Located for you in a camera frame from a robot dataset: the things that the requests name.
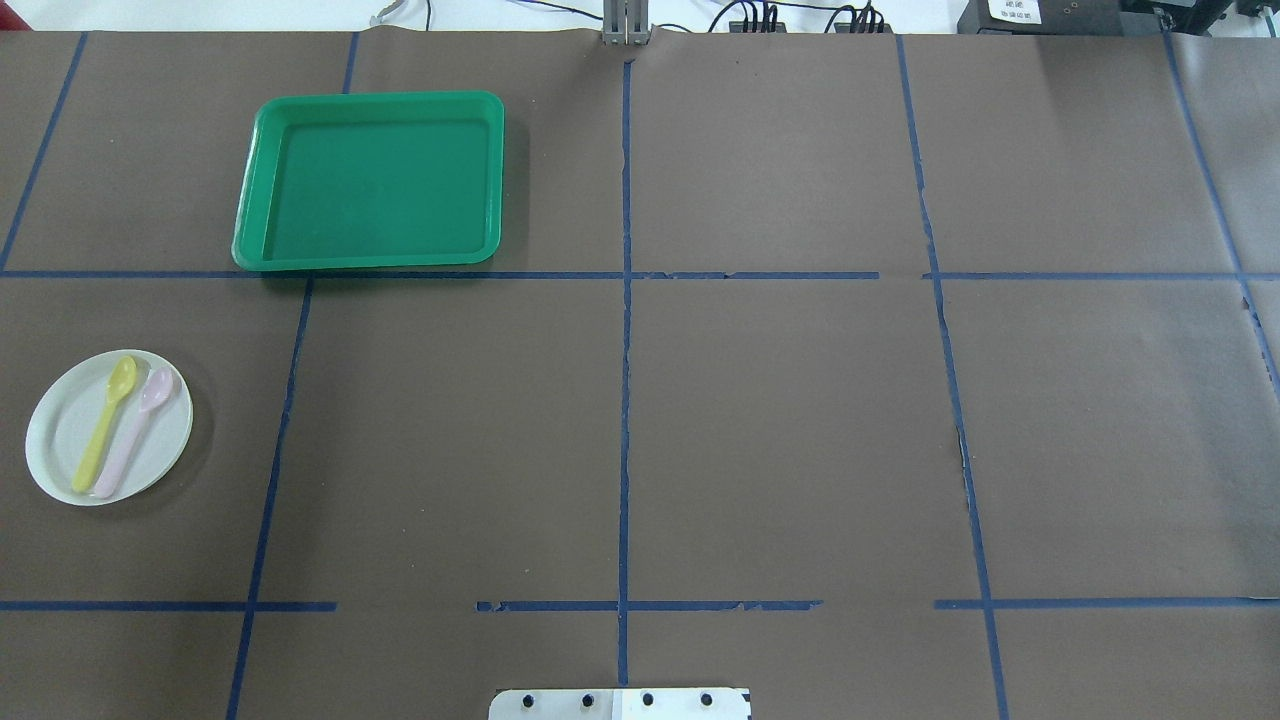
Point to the black equipment box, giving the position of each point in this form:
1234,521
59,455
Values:
1066,18

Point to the white metal base plate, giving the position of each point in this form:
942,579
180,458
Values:
623,703

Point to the white round plate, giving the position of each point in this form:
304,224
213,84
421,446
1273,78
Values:
63,421

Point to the pink plastic spoon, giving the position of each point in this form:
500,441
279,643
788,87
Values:
158,388

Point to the green plastic tray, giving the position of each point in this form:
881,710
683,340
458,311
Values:
355,181

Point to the black power strip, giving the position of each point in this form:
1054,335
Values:
857,20
758,18

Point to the black power strip right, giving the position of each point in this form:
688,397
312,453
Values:
857,20

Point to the yellow plastic spoon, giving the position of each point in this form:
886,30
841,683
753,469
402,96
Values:
121,383

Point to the grey aluminium post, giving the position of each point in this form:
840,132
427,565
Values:
626,22

